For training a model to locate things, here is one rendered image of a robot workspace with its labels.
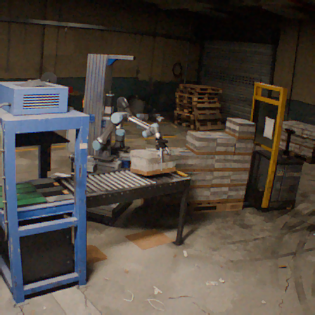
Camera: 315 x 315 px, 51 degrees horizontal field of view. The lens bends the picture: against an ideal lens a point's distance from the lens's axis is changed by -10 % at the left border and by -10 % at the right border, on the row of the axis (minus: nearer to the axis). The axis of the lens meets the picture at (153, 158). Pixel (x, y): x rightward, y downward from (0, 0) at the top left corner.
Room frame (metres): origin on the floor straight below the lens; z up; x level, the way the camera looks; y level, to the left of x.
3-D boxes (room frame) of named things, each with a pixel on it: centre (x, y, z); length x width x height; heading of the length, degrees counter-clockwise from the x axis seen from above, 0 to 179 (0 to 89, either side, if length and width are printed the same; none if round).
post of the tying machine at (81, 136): (2.66, 0.56, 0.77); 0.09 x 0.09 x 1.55; 39
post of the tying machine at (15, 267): (2.28, 1.02, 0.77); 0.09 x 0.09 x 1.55; 39
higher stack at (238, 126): (4.95, -1.18, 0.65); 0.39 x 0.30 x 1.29; 18
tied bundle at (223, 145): (4.86, -0.89, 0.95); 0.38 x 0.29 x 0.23; 16
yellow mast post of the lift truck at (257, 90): (5.39, -1.49, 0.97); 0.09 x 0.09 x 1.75; 18
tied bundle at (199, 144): (4.77, -0.61, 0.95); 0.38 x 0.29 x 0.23; 18
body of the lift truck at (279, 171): (5.19, -1.94, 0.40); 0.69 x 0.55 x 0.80; 18
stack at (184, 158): (4.73, -0.49, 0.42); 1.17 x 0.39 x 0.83; 108
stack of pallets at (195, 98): (11.51, -1.25, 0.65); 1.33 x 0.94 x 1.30; 133
